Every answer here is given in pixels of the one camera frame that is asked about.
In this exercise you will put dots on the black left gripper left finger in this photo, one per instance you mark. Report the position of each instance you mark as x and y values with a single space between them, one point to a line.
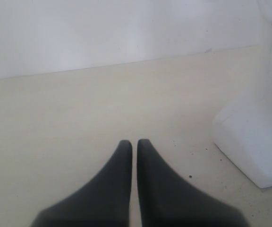
102 202

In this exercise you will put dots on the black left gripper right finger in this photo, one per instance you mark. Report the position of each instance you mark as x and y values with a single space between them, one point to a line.
167 200

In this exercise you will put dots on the white mannequin head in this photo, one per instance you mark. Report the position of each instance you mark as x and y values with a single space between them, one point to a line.
242 130

